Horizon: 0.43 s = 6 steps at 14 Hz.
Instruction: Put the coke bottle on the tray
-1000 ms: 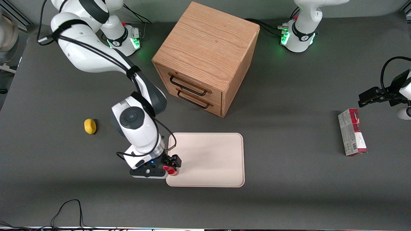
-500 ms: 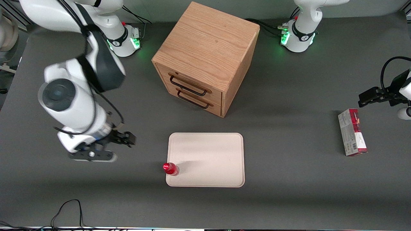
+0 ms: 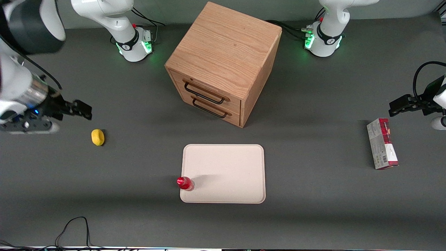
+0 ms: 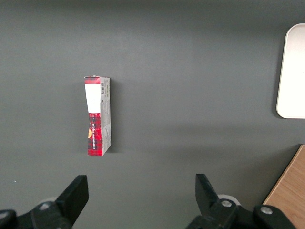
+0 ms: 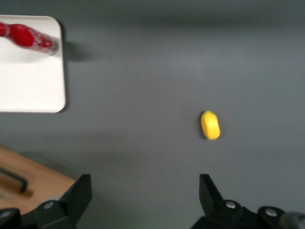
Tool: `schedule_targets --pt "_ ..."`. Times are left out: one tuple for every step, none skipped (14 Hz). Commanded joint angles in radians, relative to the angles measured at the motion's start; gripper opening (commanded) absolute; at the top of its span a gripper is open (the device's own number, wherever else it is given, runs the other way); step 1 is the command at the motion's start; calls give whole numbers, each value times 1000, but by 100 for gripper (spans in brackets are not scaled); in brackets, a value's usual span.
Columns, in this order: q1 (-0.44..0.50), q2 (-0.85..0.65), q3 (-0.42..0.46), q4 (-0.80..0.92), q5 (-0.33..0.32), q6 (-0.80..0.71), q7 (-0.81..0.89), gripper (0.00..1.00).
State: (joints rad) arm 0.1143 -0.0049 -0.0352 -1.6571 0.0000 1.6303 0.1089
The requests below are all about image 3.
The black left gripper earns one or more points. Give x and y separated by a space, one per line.
425 102

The wooden drawer front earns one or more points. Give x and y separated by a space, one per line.
233 116
209 87

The wooden drawer cabinet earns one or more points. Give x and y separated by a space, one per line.
226 45

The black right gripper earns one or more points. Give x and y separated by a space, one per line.
55 106

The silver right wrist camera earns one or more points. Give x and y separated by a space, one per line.
31 126

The yellow lemon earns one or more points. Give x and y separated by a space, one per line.
98 137

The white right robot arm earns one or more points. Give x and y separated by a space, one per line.
115 21

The beige plastic tray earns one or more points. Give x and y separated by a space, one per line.
230 167

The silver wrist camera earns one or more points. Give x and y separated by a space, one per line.
31 126
439 123

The aluminium frame rail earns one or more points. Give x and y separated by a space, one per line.
439 13

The grey and red carton box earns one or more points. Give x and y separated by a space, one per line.
381 144

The red coke bottle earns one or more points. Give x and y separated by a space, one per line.
184 183

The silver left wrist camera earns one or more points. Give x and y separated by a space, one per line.
439 123

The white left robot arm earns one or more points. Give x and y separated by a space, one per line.
327 31

